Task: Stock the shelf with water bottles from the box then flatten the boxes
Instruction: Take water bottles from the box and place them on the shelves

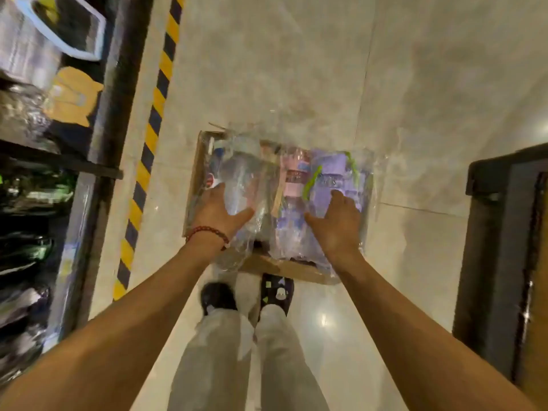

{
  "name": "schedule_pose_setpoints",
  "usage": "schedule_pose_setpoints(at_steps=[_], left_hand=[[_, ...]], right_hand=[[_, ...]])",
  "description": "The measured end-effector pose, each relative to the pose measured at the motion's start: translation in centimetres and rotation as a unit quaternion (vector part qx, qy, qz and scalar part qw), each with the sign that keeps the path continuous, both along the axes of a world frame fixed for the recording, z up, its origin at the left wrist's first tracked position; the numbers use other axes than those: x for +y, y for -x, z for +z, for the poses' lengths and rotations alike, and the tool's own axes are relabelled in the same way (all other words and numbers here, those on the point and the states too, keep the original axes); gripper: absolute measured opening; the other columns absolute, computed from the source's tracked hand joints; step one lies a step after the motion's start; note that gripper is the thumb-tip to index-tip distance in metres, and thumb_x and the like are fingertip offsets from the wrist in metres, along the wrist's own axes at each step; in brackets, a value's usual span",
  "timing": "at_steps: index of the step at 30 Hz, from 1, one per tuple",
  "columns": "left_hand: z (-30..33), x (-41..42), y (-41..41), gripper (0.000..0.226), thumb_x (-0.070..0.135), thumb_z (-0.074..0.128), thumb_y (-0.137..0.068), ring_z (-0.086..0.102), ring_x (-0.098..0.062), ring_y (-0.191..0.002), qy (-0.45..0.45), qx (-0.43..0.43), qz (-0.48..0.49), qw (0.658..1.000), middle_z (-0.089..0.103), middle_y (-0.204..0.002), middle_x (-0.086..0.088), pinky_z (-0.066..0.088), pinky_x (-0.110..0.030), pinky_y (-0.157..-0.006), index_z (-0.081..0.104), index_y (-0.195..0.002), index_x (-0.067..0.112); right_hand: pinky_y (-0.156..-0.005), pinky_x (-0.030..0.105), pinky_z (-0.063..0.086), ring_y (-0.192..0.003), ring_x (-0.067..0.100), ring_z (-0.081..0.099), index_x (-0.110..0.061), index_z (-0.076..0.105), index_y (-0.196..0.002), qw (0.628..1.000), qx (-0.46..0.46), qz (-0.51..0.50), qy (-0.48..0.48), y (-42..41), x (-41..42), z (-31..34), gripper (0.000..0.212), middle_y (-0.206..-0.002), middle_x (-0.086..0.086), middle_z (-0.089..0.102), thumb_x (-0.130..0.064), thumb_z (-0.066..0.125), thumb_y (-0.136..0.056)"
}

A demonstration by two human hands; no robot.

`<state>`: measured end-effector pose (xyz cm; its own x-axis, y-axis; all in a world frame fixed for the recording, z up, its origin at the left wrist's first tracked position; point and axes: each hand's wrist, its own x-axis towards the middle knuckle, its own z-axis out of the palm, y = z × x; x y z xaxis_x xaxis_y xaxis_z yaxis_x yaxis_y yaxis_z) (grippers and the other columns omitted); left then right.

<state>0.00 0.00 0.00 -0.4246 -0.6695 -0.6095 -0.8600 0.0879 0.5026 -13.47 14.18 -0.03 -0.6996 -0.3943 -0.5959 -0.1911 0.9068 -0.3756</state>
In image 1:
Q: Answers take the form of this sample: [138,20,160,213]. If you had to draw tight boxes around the black metal store shelving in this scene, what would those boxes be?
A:
[0,0,156,381]

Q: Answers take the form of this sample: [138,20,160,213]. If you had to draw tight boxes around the white blue framed mirror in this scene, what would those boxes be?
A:
[15,0,107,62]

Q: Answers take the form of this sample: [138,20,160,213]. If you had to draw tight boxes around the person's right forearm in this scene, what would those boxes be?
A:
[329,254,538,411]

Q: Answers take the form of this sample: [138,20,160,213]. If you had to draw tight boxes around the person's black left shoe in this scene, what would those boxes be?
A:
[200,281,239,317]

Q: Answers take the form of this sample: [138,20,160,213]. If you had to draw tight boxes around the red bead bracelet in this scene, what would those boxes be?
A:
[184,225,231,252]

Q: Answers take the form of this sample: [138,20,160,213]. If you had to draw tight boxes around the person's right hand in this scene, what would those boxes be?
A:
[304,189,365,267]

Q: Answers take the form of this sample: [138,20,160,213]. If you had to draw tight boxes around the person's light grey trousers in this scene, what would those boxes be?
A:
[167,303,331,411]

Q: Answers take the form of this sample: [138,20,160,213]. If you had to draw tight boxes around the person's left forearm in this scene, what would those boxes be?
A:
[0,241,225,411]

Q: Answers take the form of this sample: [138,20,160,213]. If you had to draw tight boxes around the clear bagged dark item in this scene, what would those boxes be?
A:
[0,80,61,155]

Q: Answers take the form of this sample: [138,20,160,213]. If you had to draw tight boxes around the tan bear shaped item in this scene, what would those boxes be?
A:
[44,66,104,128]

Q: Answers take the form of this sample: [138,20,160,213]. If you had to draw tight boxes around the person's left hand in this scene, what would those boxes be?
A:
[190,183,256,243]

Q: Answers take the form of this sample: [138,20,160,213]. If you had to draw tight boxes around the purple bottle with green strap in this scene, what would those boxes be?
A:
[301,148,377,275]

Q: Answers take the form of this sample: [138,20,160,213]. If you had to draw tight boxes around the stack of clear plastic packs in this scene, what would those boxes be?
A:
[0,3,61,90]

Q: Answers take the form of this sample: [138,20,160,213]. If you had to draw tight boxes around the pink banded clear bottle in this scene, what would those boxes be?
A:
[273,146,312,264]

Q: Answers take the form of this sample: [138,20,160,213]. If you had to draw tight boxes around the black wooden display stand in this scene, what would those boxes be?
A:
[453,143,548,403]

